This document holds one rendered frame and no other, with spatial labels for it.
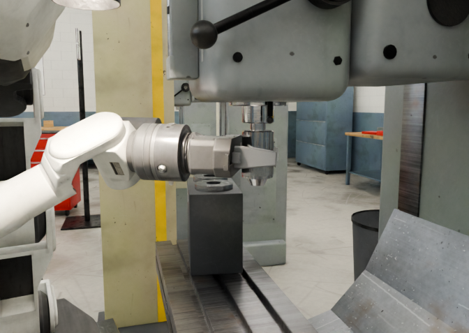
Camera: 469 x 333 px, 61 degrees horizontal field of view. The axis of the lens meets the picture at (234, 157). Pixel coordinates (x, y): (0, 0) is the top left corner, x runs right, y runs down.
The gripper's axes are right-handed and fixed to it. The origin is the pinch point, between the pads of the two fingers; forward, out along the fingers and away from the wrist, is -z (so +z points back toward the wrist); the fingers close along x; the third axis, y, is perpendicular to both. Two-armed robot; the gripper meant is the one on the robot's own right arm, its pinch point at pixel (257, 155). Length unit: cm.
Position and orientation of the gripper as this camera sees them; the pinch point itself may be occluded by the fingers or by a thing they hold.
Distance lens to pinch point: 59.5
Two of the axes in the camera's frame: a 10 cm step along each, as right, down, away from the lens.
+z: -9.9, -0.4, 1.6
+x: 1.6, -1.2, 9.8
